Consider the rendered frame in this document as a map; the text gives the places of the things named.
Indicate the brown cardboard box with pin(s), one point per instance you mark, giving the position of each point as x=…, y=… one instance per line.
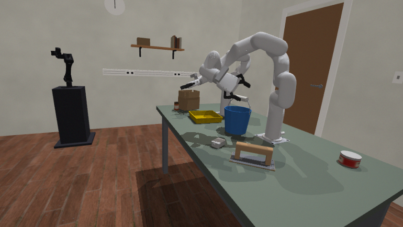
x=189, y=100

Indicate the blue bucket with wire handle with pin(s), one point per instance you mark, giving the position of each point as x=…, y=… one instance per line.
x=236, y=118

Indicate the yellow shallow tray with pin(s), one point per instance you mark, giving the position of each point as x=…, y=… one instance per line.
x=201, y=117

